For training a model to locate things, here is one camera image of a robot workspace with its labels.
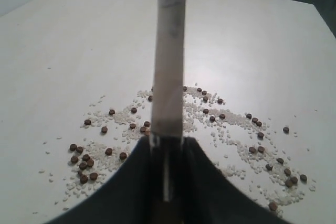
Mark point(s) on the white wooden paint brush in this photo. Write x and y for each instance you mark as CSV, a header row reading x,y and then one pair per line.
x,y
167,104

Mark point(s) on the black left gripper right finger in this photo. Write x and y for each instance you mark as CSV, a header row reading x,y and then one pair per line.
x,y
204,193

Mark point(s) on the scattered rice grain pile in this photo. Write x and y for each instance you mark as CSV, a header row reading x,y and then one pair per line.
x,y
226,159

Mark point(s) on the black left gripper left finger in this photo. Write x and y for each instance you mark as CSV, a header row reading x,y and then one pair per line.
x,y
134,194

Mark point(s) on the scattered brown pellets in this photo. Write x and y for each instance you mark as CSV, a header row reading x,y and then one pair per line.
x,y
92,162

